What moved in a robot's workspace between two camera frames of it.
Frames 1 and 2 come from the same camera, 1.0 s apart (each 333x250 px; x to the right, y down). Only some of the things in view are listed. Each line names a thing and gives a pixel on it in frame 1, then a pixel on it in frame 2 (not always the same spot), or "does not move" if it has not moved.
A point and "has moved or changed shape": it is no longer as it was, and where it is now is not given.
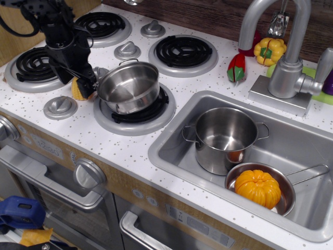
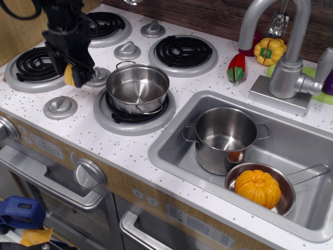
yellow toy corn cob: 77,92 has moved or changed shape
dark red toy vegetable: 251,53 does not move
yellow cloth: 31,237 does not move
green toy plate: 323,97 does not move
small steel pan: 130,87 has moved or changed shape
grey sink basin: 295,143 does not move
